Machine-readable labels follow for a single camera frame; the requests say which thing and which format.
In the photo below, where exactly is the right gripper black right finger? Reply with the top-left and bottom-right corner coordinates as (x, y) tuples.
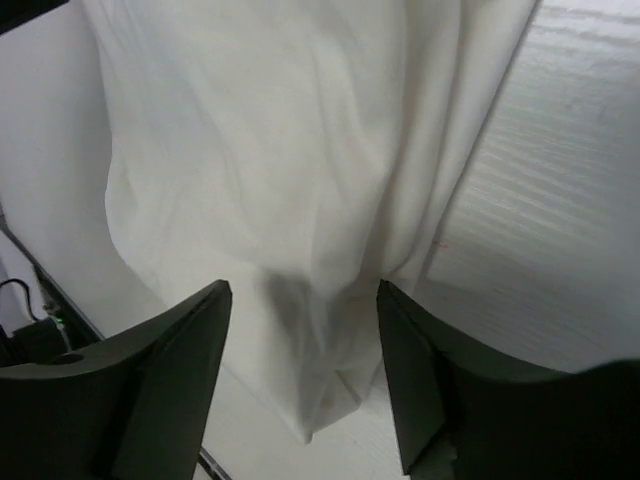
(377, 281), (639, 479)

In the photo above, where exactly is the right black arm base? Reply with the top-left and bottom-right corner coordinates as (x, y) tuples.
(0, 277), (71, 369)

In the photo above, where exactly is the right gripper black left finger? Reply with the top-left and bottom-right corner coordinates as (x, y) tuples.
(1, 280), (232, 479)

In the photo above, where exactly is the white robot print t shirt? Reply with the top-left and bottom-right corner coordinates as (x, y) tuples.
(83, 1), (535, 443)

